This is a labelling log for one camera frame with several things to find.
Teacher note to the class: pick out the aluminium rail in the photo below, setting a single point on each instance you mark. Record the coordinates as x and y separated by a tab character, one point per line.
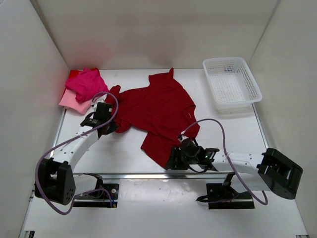
164	176

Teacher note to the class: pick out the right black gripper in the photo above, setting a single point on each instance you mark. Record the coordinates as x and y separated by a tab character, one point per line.
174	163

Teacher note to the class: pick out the magenta folded t shirt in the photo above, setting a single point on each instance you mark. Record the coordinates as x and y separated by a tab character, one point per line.
87	85

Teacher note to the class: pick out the light pink folded t shirt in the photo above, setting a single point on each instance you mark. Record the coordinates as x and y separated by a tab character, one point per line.
68	101

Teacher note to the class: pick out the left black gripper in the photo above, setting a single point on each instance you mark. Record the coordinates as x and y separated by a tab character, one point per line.
112	128

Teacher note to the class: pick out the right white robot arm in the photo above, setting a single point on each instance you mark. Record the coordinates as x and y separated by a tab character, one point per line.
269	171

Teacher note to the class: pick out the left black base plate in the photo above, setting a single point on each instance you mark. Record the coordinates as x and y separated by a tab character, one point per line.
105	197

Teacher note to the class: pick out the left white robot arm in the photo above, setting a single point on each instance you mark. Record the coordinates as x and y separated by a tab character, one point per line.
55	181

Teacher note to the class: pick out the dark red t shirt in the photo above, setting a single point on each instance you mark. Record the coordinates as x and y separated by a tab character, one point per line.
163	109

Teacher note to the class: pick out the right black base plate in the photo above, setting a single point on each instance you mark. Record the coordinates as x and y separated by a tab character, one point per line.
222	196

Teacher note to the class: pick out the bright red folded t shirt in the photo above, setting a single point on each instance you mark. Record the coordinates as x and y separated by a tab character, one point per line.
75	73

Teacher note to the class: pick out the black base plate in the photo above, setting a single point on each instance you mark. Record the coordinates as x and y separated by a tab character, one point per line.
222	196
105	197

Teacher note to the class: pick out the white plastic mesh basket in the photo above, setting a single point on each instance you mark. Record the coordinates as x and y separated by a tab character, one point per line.
232	84

